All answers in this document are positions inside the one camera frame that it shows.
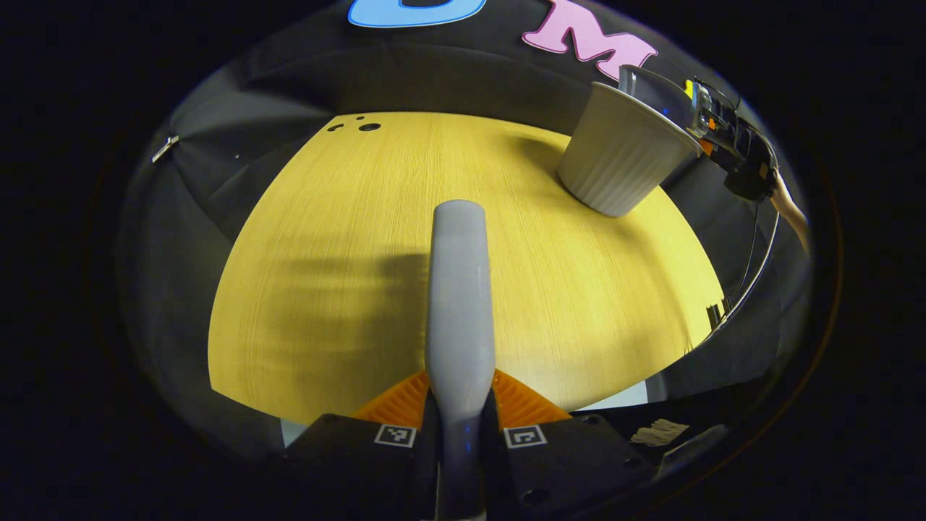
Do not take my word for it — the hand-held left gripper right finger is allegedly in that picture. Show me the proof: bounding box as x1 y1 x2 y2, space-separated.
481 369 655 521

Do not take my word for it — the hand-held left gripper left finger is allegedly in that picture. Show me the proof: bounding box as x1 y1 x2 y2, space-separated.
286 370 441 521

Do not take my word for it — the grey ribbed garbage bin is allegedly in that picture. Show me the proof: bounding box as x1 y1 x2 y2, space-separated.
557 81 704 219

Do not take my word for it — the small grey broom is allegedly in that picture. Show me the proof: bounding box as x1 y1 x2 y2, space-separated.
425 200 497 521

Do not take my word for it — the yellow wooden desktop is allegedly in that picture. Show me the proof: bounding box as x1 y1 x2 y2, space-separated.
208 111 726 426

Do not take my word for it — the black backdrop cloth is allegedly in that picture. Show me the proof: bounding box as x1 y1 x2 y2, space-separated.
116 0 818 464

